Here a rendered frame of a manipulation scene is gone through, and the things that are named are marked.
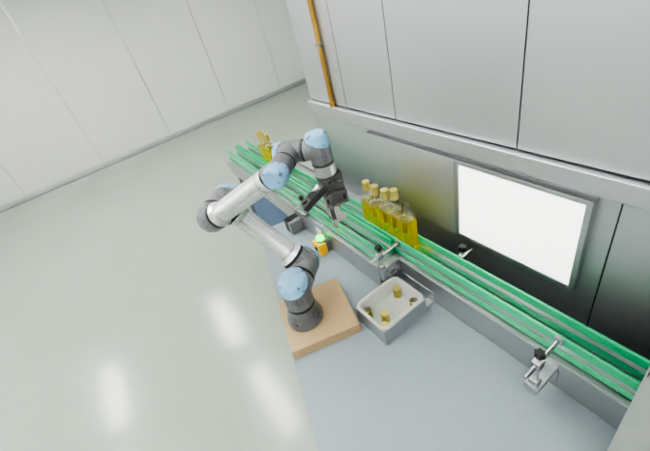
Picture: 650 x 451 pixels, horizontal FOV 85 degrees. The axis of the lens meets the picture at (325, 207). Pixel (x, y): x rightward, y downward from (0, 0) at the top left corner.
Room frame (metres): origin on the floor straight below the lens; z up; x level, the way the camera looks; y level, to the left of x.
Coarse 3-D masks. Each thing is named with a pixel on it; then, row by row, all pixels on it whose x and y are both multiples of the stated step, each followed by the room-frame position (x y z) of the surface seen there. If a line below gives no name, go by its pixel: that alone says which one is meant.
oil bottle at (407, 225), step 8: (400, 216) 1.12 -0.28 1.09; (408, 216) 1.10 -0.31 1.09; (400, 224) 1.11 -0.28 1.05; (408, 224) 1.09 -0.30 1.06; (416, 224) 1.11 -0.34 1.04; (400, 232) 1.12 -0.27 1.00; (408, 232) 1.09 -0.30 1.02; (416, 232) 1.10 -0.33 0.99; (408, 240) 1.09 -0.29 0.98; (416, 240) 1.10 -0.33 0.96; (416, 248) 1.10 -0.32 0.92
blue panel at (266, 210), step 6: (264, 198) 2.23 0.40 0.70; (252, 204) 2.56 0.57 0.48; (258, 204) 2.41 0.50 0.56; (264, 204) 2.28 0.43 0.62; (270, 204) 2.15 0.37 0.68; (258, 210) 2.47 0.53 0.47; (264, 210) 2.33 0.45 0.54; (270, 210) 2.20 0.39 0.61; (276, 210) 2.08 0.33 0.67; (264, 216) 2.38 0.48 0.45; (270, 216) 2.25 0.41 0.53; (276, 216) 2.13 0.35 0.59; (282, 216) 2.00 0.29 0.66; (270, 222) 2.30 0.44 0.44; (276, 222) 2.17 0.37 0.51; (282, 222) 2.04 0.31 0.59
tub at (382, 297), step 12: (384, 288) 1.02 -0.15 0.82; (408, 288) 0.97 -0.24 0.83; (360, 300) 0.97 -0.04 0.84; (372, 300) 0.98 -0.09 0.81; (384, 300) 1.00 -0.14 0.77; (396, 300) 0.98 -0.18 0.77; (408, 300) 0.97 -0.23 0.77; (420, 300) 0.90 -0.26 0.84; (372, 312) 0.96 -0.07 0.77; (396, 312) 0.93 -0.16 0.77; (408, 312) 0.86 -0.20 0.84
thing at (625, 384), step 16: (368, 224) 1.29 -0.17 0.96; (400, 240) 1.12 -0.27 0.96; (416, 256) 1.04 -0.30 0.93; (432, 272) 0.96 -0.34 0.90; (448, 272) 0.89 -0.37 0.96; (464, 288) 0.83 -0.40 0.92; (480, 288) 0.78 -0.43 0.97; (480, 304) 0.77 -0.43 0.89; (496, 304) 0.72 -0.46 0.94; (512, 320) 0.67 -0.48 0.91; (528, 320) 0.63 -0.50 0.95; (544, 336) 0.58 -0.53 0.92; (560, 336) 0.55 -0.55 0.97; (560, 352) 0.54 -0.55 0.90; (576, 352) 0.50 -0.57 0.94; (592, 368) 0.47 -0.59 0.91; (608, 368) 0.44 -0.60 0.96; (608, 384) 0.43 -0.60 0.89; (624, 384) 0.40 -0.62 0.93
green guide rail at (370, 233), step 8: (240, 152) 2.63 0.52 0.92; (248, 160) 2.51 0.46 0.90; (256, 160) 2.33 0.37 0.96; (288, 184) 1.95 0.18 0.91; (296, 184) 1.84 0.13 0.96; (296, 192) 1.87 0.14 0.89; (304, 192) 1.78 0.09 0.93; (320, 200) 1.61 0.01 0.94; (352, 216) 1.37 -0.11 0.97; (352, 224) 1.38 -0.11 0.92; (360, 224) 1.31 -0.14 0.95; (360, 232) 1.33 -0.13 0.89; (368, 232) 1.27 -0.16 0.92; (376, 232) 1.21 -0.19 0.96; (376, 240) 1.22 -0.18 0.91; (384, 240) 1.17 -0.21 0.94; (384, 248) 1.18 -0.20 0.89
